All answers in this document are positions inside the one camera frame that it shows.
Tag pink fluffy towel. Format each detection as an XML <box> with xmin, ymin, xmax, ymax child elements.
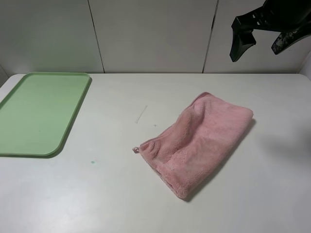
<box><xmin>133</xmin><ymin>92</ymin><xmax>253</xmax><ymax>200</ymax></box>

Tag light green plastic tray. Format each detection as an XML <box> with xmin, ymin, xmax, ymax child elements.
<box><xmin>0</xmin><ymin>72</ymin><xmax>92</xmax><ymax>158</ymax></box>

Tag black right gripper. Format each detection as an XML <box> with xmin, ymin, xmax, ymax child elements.
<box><xmin>229</xmin><ymin>0</ymin><xmax>311</xmax><ymax>62</ymax></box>

